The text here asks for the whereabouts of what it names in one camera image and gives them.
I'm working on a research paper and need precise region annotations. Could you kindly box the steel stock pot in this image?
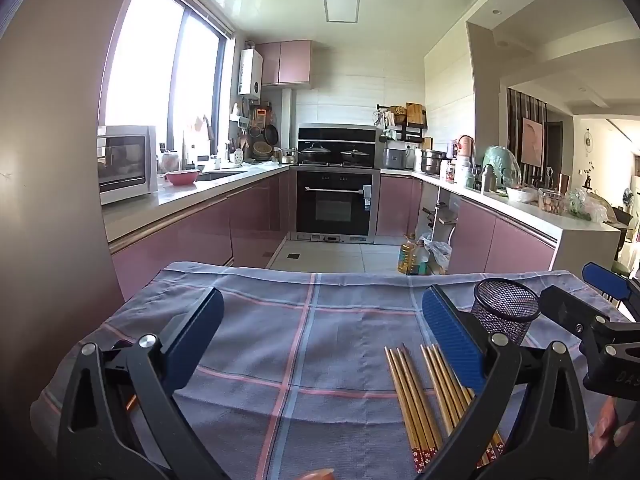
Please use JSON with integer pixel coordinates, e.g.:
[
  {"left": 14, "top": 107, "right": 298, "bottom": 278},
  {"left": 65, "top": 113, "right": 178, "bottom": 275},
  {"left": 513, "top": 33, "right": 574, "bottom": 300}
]
[{"left": 420, "top": 149, "right": 448, "bottom": 176}]

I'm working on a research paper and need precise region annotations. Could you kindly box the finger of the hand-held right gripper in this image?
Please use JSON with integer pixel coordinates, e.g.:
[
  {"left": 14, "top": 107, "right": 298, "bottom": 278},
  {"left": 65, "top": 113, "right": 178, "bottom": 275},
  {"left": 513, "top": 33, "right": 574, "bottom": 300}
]
[
  {"left": 581, "top": 261, "right": 640, "bottom": 311},
  {"left": 539, "top": 285, "right": 601, "bottom": 342}
]

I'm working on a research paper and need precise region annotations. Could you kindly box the black wok with lid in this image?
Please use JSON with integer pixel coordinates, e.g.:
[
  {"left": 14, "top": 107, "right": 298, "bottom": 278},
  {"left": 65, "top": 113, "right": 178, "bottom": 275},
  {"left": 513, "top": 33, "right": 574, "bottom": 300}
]
[{"left": 299, "top": 143, "right": 332, "bottom": 163}]

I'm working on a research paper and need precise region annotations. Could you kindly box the clear egg container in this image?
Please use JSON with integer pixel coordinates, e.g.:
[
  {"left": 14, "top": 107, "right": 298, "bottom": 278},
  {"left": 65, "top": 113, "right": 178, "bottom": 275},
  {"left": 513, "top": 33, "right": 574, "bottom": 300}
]
[{"left": 538, "top": 188, "right": 567, "bottom": 214}]

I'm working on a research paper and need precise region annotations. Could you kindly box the pink framed painting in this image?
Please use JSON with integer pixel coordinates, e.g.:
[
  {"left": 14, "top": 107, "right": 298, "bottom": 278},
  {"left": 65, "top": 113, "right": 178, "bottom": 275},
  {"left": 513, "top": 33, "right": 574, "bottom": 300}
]
[{"left": 521, "top": 117, "right": 546, "bottom": 167}]

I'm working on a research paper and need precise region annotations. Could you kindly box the dark slatted partition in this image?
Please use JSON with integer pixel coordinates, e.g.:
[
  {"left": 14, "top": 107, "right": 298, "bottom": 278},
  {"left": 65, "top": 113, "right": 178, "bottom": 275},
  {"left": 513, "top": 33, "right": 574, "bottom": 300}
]
[{"left": 506, "top": 87, "right": 549, "bottom": 183}]

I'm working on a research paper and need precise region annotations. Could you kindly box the mint green appliance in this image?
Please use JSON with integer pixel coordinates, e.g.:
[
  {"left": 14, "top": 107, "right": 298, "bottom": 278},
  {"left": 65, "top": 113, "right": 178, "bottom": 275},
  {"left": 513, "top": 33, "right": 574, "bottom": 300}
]
[{"left": 482, "top": 145, "right": 522, "bottom": 191}]

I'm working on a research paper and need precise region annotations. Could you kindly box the pink bowl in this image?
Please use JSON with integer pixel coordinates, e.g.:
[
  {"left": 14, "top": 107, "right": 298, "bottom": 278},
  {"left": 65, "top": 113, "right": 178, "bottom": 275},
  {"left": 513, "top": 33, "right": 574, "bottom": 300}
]
[{"left": 165, "top": 170, "right": 202, "bottom": 187}]

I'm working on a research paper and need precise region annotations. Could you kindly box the black integrated stove oven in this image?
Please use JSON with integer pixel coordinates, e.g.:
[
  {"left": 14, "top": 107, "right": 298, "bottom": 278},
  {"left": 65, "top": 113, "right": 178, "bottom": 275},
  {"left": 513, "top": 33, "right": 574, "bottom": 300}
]
[{"left": 296, "top": 123, "right": 382, "bottom": 246}]

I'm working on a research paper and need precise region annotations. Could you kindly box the black wall rack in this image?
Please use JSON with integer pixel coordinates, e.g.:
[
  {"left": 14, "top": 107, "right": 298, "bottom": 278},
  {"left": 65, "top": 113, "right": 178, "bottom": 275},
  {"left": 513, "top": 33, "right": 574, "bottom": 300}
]
[{"left": 376, "top": 102, "right": 433, "bottom": 143}]

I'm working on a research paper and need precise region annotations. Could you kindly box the grey refrigerator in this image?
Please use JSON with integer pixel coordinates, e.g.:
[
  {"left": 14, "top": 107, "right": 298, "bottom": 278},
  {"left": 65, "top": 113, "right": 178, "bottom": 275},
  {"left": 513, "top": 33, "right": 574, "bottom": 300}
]
[{"left": 0, "top": 0, "right": 150, "bottom": 461}]

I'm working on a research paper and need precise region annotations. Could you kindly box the black mesh utensil holder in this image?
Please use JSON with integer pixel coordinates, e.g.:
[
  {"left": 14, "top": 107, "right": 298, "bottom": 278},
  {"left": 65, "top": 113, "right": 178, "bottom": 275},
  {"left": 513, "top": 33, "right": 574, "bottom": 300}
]
[{"left": 471, "top": 278, "right": 542, "bottom": 347}]

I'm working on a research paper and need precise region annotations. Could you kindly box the clear plastic bag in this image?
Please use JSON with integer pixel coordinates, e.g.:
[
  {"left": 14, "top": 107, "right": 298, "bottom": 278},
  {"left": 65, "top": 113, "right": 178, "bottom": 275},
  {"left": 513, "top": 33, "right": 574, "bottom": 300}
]
[{"left": 567, "top": 187, "right": 609, "bottom": 223}]

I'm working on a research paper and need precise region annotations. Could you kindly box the pink wall cabinet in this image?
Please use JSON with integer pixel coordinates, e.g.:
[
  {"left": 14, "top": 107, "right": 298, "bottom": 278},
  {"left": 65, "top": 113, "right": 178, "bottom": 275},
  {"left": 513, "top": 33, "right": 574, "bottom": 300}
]
[{"left": 255, "top": 40, "right": 313, "bottom": 87}]

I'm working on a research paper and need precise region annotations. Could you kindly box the bunch of bamboo chopsticks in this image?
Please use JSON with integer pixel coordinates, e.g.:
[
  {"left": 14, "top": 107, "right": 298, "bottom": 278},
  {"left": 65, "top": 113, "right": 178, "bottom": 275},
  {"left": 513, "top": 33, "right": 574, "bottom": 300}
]
[{"left": 384, "top": 344, "right": 506, "bottom": 475}]

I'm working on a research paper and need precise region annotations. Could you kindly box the person's right hand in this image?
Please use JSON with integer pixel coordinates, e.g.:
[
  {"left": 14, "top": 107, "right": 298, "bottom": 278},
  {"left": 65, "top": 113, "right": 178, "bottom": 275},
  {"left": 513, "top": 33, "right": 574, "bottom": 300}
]
[{"left": 589, "top": 395, "right": 640, "bottom": 461}]

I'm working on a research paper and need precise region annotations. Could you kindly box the kitchen window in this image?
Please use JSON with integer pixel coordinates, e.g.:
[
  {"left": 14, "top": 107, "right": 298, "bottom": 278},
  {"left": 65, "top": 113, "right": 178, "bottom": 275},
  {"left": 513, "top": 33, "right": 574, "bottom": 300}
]
[{"left": 98, "top": 0, "right": 236, "bottom": 161}]

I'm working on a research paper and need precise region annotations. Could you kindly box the square ceiling light panel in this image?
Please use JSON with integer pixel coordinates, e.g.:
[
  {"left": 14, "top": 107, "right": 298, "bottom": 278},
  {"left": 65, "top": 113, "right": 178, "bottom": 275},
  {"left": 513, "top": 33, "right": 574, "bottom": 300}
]
[{"left": 322, "top": 0, "right": 362, "bottom": 24}]

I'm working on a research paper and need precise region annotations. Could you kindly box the white water heater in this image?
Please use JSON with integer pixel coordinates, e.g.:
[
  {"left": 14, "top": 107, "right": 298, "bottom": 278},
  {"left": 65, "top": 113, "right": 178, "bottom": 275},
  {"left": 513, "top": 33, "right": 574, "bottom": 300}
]
[{"left": 237, "top": 50, "right": 264, "bottom": 100}]

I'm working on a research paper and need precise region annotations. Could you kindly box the checked blue-grey tablecloth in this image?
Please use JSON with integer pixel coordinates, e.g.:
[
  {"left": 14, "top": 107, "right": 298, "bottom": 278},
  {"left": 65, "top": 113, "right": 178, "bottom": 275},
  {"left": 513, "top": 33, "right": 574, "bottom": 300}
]
[{"left": 30, "top": 261, "right": 640, "bottom": 480}]

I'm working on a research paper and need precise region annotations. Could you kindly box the crumpled plastic bag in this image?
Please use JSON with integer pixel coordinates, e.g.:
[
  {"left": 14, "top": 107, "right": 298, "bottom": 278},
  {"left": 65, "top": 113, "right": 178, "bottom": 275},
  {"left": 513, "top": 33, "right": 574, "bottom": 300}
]
[{"left": 426, "top": 240, "right": 453, "bottom": 276}]

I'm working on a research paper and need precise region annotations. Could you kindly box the hanging beige cloth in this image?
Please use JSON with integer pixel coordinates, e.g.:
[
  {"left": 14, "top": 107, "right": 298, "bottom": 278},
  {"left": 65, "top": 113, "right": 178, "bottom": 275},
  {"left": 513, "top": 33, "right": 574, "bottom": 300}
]
[{"left": 189, "top": 115, "right": 217, "bottom": 142}]

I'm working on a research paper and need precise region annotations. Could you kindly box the white vertical pipe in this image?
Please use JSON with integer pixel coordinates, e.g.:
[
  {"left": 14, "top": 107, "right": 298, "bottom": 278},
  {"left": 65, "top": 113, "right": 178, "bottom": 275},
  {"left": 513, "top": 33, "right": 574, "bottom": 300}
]
[{"left": 281, "top": 87, "right": 294, "bottom": 153}]

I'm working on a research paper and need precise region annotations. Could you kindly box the silver rice cooker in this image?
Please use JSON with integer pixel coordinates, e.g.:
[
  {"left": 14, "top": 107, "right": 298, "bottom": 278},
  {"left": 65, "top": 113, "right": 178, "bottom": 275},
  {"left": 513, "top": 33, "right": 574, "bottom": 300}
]
[{"left": 383, "top": 147, "right": 412, "bottom": 170}]

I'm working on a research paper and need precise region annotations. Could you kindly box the pink kitchen counter cabinet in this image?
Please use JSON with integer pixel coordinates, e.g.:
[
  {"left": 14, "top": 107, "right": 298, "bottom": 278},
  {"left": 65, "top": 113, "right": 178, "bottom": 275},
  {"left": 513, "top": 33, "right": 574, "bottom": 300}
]
[
  {"left": 377, "top": 169, "right": 622, "bottom": 276},
  {"left": 102, "top": 166, "right": 292, "bottom": 301}
]

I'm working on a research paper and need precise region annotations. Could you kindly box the yellow cooking oil bottle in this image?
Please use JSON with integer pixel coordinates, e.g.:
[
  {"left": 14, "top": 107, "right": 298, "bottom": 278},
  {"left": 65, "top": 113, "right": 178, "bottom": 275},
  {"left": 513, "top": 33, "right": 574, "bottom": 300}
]
[{"left": 398, "top": 234, "right": 420, "bottom": 276}]

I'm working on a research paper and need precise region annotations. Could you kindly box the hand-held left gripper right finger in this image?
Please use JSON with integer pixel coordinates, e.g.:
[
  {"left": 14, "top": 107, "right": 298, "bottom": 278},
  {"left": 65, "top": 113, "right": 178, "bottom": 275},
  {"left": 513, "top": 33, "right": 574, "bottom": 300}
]
[{"left": 416, "top": 284, "right": 592, "bottom": 480}]

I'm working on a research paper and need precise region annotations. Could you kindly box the white toaster oven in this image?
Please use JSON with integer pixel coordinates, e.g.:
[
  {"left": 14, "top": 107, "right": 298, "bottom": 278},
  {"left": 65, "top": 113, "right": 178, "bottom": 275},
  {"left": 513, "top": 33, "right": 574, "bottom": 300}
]
[{"left": 97, "top": 125, "right": 159, "bottom": 206}]

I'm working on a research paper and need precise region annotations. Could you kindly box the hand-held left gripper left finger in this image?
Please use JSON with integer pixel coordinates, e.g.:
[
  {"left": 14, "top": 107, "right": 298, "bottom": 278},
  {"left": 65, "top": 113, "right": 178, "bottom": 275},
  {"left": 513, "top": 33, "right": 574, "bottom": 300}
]
[{"left": 56, "top": 286, "right": 230, "bottom": 480}]

